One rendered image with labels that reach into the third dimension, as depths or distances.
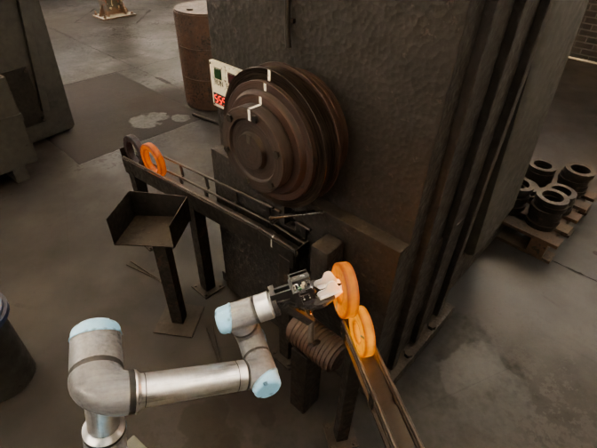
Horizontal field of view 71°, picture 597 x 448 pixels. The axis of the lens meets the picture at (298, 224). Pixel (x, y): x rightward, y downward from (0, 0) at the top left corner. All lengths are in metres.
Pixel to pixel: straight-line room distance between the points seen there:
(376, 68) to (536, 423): 1.64
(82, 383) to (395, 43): 1.09
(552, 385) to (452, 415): 0.52
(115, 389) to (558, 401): 1.89
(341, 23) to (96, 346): 1.03
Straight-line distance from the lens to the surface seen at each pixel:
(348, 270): 1.12
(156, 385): 1.07
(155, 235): 1.88
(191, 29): 4.20
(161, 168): 2.22
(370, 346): 1.29
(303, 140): 1.25
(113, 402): 1.05
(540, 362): 2.44
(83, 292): 2.62
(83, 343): 1.12
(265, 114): 1.27
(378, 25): 1.22
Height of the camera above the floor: 1.77
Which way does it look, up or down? 39 degrees down
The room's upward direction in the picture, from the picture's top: 2 degrees clockwise
